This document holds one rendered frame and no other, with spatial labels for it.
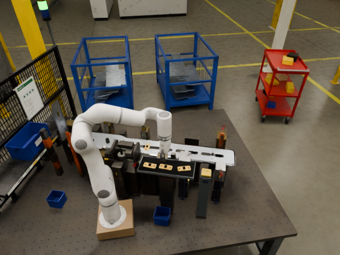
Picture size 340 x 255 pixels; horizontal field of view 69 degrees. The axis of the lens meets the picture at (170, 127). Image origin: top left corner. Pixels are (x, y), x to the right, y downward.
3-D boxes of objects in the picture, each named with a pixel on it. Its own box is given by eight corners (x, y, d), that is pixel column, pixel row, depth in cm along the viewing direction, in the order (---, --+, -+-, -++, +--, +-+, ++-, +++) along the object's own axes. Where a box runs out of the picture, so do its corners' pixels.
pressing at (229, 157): (235, 148, 203) (235, 146, 202) (236, 168, 185) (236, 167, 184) (78, 130, 223) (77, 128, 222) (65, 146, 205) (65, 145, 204)
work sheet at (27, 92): (44, 106, 225) (32, 75, 206) (29, 121, 208) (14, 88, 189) (42, 106, 226) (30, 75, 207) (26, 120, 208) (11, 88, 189)
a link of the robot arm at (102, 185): (114, 179, 164) (116, 199, 151) (96, 184, 163) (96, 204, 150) (90, 117, 134) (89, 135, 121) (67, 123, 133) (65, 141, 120)
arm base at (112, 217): (126, 226, 170) (122, 209, 159) (98, 230, 168) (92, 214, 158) (126, 203, 185) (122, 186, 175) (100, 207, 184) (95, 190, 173)
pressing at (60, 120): (69, 132, 219) (58, 98, 198) (62, 140, 210) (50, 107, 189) (68, 131, 219) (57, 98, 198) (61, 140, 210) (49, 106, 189)
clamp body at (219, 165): (220, 193, 203) (225, 161, 181) (219, 205, 194) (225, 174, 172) (211, 192, 204) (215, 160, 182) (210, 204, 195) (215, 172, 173)
